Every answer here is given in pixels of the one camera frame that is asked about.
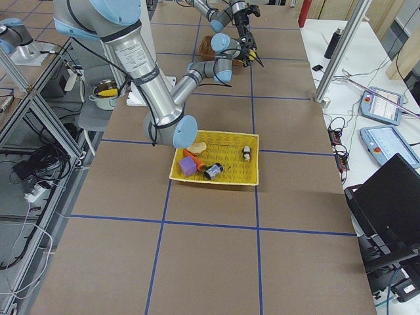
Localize black bottle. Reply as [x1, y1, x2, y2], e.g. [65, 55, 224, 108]
[324, 28, 343, 60]

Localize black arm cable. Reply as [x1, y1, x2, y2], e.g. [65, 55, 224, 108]
[65, 35, 234, 148]

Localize black laptop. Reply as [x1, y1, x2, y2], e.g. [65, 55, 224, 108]
[345, 154, 419, 273]

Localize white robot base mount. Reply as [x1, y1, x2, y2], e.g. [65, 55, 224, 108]
[126, 82, 147, 107]

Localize yellow woven basket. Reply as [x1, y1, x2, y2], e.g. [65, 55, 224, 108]
[169, 130, 259, 186]

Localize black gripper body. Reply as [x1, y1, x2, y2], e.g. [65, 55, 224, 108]
[239, 32, 255, 68]
[233, 8, 254, 36]

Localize small silver can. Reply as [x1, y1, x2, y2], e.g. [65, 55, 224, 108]
[203, 163, 224, 180]

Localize brown wicker basket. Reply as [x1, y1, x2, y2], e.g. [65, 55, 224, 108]
[199, 33, 246, 66]

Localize red cylinder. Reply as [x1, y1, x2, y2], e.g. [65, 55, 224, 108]
[298, 0, 312, 28]

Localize yellow tape roll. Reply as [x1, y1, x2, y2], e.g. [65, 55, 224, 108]
[248, 49, 257, 62]

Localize teach pendant far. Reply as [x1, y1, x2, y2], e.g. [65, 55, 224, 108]
[360, 87, 404, 125]

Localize teach pendant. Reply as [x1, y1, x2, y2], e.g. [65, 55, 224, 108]
[360, 125, 419, 169]
[360, 87, 404, 125]

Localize toy croissant bread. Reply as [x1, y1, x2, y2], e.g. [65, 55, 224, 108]
[186, 142, 207, 156]

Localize aluminium camera post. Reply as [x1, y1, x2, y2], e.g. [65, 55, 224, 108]
[314, 0, 372, 108]

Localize toy panda figure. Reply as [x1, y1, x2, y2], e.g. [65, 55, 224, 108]
[242, 146, 251, 162]

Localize orange toy carrot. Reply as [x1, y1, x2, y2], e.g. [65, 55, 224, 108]
[183, 149, 209, 171]

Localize white enamel pot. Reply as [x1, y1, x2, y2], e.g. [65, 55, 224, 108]
[89, 79, 119, 111]

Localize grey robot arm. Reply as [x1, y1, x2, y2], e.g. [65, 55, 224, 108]
[54, 1, 261, 148]
[186, 0, 261, 37]

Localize white power strip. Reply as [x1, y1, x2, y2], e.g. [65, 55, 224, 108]
[24, 184, 47, 203]

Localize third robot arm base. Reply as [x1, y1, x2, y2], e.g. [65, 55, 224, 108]
[1, 18, 55, 66]

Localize teach pendant near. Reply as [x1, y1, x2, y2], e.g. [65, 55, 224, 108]
[360, 125, 419, 169]

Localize purple foam block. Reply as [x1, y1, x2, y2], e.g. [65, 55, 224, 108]
[178, 156, 198, 177]

